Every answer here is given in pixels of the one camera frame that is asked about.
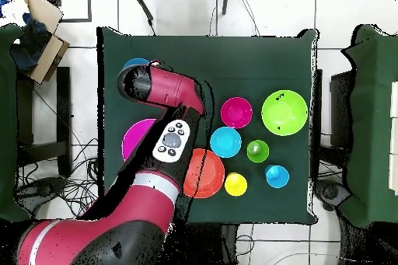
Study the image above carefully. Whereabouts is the large pink bowl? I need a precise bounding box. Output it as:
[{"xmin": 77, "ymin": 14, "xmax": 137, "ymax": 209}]
[{"xmin": 121, "ymin": 118, "xmax": 157, "ymax": 162}]

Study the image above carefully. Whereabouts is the dark blue bowl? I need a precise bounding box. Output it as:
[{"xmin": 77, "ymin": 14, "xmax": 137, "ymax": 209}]
[{"xmin": 122, "ymin": 57, "xmax": 152, "ymax": 70}]

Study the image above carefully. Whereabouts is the stack of white boxes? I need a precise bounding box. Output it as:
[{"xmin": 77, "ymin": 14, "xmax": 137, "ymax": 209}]
[{"xmin": 388, "ymin": 80, "xmax": 398, "ymax": 196}]

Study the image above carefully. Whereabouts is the small light blue bowl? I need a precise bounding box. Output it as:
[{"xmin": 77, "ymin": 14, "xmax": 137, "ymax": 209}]
[{"xmin": 209, "ymin": 126, "xmax": 243, "ymax": 159}]

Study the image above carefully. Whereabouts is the orange bowl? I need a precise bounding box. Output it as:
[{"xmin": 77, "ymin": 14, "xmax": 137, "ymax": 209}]
[{"xmin": 182, "ymin": 148, "xmax": 225, "ymax": 200}]

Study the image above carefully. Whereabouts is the small red bowl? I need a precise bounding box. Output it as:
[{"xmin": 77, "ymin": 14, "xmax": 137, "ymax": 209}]
[{"xmin": 220, "ymin": 96, "xmax": 253, "ymax": 130}]

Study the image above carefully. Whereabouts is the tall yellow cup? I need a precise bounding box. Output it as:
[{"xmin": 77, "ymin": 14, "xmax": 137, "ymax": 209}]
[{"xmin": 224, "ymin": 172, "xmax": 249, "ymax": 197}]

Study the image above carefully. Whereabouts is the green cup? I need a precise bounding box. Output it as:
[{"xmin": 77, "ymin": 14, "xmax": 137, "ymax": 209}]
[{"xmin": 246, "ymin": 139, "xmax": 271, "ymax": 164}]

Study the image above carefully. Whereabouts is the dark green table cloth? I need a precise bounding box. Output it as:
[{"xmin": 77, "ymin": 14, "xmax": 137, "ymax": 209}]
[{"xmin": 96, "ymin": 26, "xmax": 319, "ymax": 225}]

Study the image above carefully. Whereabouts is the large green bowl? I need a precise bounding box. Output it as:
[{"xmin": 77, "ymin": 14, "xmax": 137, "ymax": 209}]
[{"xmin": 261, "ymin": 89, "xmax": 309, "ymax": 137}]

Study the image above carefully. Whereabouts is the blue cup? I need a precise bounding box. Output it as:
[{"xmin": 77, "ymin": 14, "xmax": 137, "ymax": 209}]
[{"xmin": 264, "ymin": 164, "xmax": 291, "ymax": 189}]

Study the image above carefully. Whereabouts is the black chair base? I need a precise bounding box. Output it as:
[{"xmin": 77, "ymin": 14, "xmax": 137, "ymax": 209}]
[
  {"xmin": 313, "ymin": 179, "xmax": 352, "ymax": 213},
  {"xmin": 15, "ymin": 176, "xmax": 68, "ymax": 210}
]

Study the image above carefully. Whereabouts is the cardboard box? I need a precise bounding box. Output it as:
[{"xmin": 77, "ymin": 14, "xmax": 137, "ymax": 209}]
[{"xmin": 21, "ymin": 0, "xmax": 71, "ymax": 85}]

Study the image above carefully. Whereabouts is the green cloth side table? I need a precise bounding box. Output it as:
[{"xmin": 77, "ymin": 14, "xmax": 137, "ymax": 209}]
[
  {"xmin": 340, "ymin": 23, "xmax": 398, "ymax": 228},
  {"xmin": 0, "ymin": 23, "xmax": 32, "ymax": 225}
]

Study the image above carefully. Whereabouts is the dark blue cloth bag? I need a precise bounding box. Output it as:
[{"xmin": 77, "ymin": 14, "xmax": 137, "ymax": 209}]
[{"xmin": 9, "ymin": 12, "xmax": 52, "ymax": 75}]

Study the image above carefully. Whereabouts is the tangle of floor cables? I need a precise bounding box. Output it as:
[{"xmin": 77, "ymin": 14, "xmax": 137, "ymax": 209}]
[{"xmin": 15, "ymin": 137, "xmax": 103, "ymax": 220}]

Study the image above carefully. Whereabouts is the black bench frame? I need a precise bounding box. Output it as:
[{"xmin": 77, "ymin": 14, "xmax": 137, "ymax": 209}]
[{"xmin": 16, "ymin": 65, "xmax": 73, "ymax": 179}]

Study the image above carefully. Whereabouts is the black square frame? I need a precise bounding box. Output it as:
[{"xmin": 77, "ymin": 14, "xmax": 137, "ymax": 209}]
[{"xmin": 46, "ymin": 0, "xmax": 93, "ymax": 23}]

